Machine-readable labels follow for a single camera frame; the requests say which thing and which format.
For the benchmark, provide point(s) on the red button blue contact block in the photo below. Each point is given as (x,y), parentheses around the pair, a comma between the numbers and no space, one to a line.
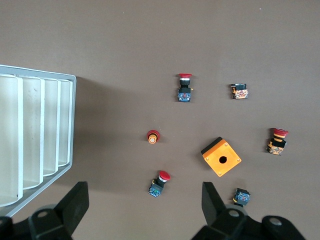
(184,88)
(242,196)
(160,182)

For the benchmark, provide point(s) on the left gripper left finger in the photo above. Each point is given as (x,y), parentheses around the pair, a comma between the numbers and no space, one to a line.
(76,202)

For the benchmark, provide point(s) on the white slotted tray rack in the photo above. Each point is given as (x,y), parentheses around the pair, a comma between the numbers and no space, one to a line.
(32,125)

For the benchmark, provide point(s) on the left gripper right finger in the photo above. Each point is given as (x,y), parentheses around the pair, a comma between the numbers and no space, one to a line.
(211,202)

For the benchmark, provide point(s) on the red yellow button head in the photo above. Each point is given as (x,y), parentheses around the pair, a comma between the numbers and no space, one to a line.
(152,137)

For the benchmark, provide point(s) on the orange button enclosure box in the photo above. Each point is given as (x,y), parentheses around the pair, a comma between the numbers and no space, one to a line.
(212,160)

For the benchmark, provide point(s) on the red button orange contact block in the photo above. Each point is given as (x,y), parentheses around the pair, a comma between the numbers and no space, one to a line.
(276,145)

